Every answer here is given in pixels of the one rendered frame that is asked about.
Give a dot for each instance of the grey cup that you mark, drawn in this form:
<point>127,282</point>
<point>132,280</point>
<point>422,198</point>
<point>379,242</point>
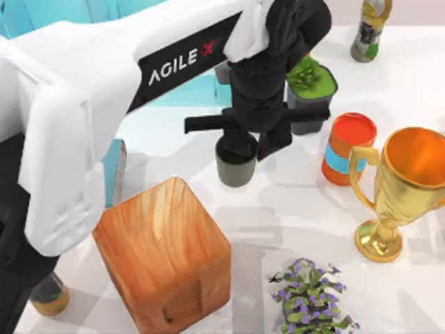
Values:
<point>233,172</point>

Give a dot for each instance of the green plant in grey pot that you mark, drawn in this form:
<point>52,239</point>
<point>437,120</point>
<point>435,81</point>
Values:
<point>311,85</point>

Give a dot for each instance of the orange can with blue band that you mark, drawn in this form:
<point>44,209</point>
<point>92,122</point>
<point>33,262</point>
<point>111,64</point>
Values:
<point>347,149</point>

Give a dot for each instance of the light blue book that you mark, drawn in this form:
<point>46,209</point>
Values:
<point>117,174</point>

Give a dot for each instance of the wooden block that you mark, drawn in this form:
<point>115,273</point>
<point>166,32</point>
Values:
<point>163,250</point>

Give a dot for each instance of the green and grey bottle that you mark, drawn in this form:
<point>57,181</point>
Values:
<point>369,33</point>

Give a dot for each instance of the gold trophy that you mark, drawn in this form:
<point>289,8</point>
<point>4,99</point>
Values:
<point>410,174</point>

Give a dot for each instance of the purple flower plant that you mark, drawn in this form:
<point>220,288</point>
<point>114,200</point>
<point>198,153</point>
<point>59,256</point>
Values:
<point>309,295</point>

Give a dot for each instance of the dark bottle with yellow base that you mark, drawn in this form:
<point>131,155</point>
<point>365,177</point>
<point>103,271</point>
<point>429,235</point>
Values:
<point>52,299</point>

